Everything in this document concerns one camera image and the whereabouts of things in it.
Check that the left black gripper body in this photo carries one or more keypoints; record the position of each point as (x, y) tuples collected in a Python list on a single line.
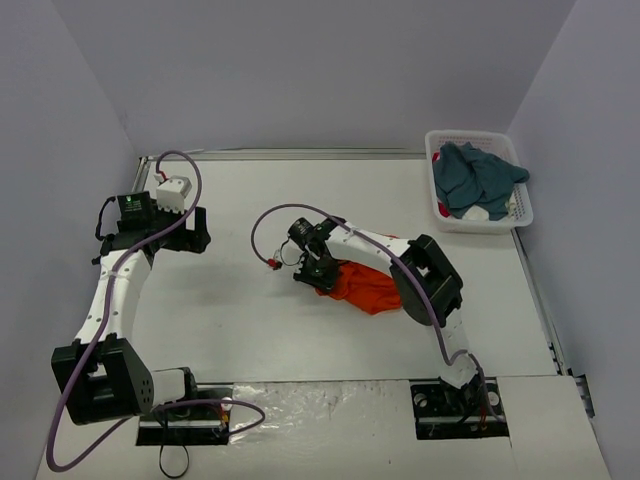
[(189, 232)]

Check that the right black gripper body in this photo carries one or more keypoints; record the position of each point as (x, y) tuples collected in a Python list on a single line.
[(317, 273)]

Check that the orange t shirt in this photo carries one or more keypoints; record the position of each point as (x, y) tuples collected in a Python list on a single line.
[(365, 279)]

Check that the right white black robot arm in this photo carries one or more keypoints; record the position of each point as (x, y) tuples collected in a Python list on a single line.
[(429, 286)]

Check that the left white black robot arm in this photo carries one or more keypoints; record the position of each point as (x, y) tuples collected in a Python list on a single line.
[(100, 375)]

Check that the white cloth in basket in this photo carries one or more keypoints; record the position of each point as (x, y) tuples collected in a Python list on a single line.
[(476, 214)]

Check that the teal t shirt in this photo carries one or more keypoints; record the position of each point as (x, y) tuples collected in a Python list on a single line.
[(466, 175)]

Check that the white plastic basket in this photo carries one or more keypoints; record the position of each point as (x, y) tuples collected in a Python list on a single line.
[(520, 212)]

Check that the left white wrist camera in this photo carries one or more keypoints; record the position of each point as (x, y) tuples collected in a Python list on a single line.
[(172, 193)]

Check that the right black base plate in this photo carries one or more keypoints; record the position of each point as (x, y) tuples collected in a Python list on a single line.
[(442, 412)]

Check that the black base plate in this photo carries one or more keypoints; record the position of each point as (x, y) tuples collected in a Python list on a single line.
[(200, 425), (442, 412)]

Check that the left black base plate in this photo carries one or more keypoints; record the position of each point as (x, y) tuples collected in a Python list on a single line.
[(200, 425)]

